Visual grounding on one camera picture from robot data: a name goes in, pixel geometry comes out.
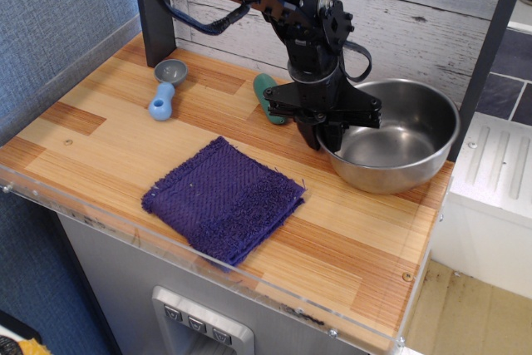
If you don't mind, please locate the stainless steel bowl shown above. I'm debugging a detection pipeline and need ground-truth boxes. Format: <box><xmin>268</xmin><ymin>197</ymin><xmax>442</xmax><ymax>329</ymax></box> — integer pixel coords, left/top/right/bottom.
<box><xmin>318</xmin><ymin>79</ymin><xmax>461</xmax><ymax>194</ymax></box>

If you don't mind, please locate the dark grey left post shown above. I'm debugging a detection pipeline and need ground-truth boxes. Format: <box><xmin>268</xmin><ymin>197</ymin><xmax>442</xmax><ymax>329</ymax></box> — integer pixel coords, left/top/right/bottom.
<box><xmin>137</xmin><ymin>0</ymin><xmax>176</xmax><ymax>67</ymax></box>

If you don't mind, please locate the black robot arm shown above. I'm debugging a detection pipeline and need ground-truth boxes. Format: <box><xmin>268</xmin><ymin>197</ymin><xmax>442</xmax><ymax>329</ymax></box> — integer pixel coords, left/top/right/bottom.
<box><xmin>156</xmin><ymin>0</ymin><xmax>382</xmax><ymax>152</ymax></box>

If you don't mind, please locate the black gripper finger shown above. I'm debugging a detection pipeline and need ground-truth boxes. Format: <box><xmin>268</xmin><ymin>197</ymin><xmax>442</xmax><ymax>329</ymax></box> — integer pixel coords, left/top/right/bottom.
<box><xmin>322</xmin><ymin>121</ymin><xmax>349</xmax><ymax>152</ymax></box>
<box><xmin>294</xmin><ymin>116</ymin><xmax>321</xmax><ymax>150</ymax></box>

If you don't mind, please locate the silver dispenser panel with buttons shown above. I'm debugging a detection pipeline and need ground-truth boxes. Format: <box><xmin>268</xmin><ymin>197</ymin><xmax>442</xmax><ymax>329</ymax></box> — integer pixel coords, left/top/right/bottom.
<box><xmin>152</xmin><ymin>286</ymin><xmax>255</xmax><ymax>355</ymax></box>

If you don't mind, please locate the clear acrylic counter edge guard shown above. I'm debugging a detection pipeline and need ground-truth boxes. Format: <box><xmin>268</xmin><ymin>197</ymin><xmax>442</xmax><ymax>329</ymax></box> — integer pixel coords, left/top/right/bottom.
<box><xmin>1</xmin><ymin>160</ymin><xmax>453</xmax><ymax>354</ymax></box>

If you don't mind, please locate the dark grey post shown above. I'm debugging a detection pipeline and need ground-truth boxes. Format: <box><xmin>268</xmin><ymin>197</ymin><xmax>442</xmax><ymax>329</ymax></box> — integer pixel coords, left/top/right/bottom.
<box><xmin>447</xmin><ymin>0</ymin><xmax>517</xmax><ymax>162</ymax></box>
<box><xmin>137</xmin><ymin>0</ymin><xmax>176</xmax><ymax>67</ymax></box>

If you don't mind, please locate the blue handled grey scoop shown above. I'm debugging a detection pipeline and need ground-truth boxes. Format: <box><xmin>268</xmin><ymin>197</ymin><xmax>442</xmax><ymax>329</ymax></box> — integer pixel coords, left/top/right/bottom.
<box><xmin>148</xmin><ymin>59</ymin><xmax>188</xmax><ymax>121</ymax></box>

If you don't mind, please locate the white drainboard counter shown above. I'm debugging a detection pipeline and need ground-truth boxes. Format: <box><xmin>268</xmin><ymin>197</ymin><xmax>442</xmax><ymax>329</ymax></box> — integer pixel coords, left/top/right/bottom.
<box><xmin>431</xmin><ymin>113</ymin><xmax>531</xmax><ymax>298</ymax></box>

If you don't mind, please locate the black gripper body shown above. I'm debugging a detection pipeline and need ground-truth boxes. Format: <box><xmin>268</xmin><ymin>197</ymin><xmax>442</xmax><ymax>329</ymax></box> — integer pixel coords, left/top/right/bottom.
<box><xmin>263</xmin><ymin>61</ymin><xmax>382</xmax><ymax>128</ymax></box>

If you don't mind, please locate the yellow object at corner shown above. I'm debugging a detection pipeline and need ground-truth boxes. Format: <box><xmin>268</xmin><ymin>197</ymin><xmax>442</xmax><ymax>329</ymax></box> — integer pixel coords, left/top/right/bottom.
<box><xmin>14</xmin><ymin>340</ymin><xmax>52</xmax><ymax>355</ymax></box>

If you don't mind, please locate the dark grey right post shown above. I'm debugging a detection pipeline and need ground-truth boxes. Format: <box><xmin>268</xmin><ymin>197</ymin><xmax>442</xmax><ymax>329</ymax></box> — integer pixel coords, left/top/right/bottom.
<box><xmin>447</xmin><ymin>0</ymin><xmax>517</xmax><ymax>162</ymax></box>

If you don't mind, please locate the green oblong toy vegetable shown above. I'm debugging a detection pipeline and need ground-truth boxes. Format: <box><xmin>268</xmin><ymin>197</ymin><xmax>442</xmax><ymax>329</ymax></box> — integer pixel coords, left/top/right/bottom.
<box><xmin>253</xmin><ymin>73</ymin><xmax>287</xmax><ymax>125</ymax></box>

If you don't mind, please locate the purple folded towel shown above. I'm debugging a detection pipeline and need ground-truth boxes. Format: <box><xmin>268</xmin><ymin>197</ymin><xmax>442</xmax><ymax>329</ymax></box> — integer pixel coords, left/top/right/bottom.
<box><xmin>141</xmin><ymin>137</ymin><xmax>305</xmax><ymax>267</ymax></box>

